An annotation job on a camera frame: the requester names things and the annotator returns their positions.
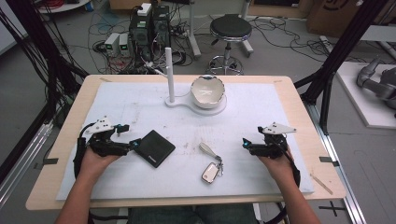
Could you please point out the black round stool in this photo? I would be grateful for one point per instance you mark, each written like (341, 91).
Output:
(231, 28)

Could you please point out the white ceramic bowl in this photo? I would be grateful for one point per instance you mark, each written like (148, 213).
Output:
(207, 91)

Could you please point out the black tape strip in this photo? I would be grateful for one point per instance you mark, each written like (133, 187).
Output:
(49, 161)
(328, 160)

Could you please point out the wooden table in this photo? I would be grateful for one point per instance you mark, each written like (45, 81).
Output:
(323, 186)

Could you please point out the cardboard box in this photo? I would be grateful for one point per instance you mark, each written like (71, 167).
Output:
(339, 15)

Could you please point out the person's legs in jeans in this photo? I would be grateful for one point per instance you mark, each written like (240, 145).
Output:
(193, 215)

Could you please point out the white foam mat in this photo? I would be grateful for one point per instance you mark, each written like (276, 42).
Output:
(186, 180)

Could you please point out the black frame post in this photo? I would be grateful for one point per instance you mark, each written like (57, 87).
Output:
(40, 46)
(342, 46)

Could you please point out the white platform board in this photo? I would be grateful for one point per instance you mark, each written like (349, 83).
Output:
(358, 102)

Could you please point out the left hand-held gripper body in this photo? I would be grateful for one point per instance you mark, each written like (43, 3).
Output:
(102, 141)

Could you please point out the white box on computer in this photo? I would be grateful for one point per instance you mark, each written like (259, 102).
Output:
(144, 9)

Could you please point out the black tape cross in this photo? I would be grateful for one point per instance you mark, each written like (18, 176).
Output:
(333, 208)

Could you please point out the thin wooden stick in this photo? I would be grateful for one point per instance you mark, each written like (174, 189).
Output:
(322, 184)

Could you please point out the black computer tower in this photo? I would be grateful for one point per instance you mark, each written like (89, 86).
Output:
(140, 34)
(162, 28)

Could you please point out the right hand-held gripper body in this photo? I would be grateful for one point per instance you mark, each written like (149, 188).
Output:
(274, 146)

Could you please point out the person's left hand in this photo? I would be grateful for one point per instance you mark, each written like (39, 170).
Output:
(93, 165)

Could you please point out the aluminium rail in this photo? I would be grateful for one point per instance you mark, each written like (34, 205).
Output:
(21, 161)
(339, 174)

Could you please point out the white stand with pole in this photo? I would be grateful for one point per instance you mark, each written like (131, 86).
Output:
(169, 74)

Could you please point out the small white power box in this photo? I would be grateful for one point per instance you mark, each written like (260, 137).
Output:
(112, 43)
(124, 43)

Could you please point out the white desk leg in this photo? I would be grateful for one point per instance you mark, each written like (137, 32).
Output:
(193, 34)

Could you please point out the person's right hand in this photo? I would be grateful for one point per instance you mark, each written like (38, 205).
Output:
(280, 169)

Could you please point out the black wallet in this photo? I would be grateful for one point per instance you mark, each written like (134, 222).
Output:
(154, 148)

